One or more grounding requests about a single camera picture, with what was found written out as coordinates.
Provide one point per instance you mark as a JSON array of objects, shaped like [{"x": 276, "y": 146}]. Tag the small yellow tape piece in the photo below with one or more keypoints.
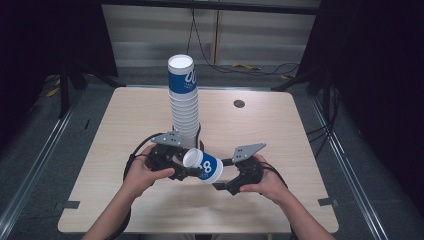
[{"x": 285, "y": 77}]

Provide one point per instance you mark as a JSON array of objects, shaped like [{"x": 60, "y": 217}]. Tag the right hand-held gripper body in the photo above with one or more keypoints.
[{"x": 250, "y": 170}]

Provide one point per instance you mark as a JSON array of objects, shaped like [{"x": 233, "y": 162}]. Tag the black metal stand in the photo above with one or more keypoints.
[{"x": 64, "y": 93}]

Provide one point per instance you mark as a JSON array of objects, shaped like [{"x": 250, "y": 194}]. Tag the long yellow tape strip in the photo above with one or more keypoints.
[{"x": 246, "y": 66}]

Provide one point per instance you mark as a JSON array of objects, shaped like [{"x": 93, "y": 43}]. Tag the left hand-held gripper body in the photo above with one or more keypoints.
[{"x": 165, "y": 156}]

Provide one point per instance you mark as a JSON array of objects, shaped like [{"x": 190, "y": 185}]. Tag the dark round table grommet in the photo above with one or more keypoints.
[{"x": 239, "y": 103}]

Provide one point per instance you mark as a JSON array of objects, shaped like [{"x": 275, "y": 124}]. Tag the black frame bar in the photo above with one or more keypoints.
[{"x": 213, "y": 6}]

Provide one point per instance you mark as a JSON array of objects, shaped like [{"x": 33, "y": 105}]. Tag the stack of white paper cups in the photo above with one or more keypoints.
[{"x": 184, "y": 110}]

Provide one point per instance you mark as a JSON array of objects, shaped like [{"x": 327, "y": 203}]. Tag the blue label paper cup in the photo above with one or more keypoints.
[{"x": 208, "y": 166}]

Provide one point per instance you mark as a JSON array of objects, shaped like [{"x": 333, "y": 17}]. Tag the grey tape strip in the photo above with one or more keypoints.
[
  {"x": 327, "y": 201},
  {"x": 68, "y": 204}
]

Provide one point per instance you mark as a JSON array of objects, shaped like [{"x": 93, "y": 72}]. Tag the person's left hand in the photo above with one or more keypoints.
[{"x": 143, "y": 178}]

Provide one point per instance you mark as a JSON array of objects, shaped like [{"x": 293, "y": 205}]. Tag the person's right hand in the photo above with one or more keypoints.
[{"x": 271, "y": 186}]

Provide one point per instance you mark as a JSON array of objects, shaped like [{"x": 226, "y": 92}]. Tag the metal floor rail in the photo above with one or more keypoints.
[
  {"x": 36, "y": 163},
  {"x": 346, "y": 163}
]

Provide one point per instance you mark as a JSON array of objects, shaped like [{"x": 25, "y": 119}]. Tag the black stand leg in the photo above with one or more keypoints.
[{"x": 290, "y": 82}]

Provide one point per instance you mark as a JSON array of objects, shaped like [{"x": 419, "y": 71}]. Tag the black curtain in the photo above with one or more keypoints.
[
  {"x": 43, "y": 43},
  {"x": 376, "y": 83}
]

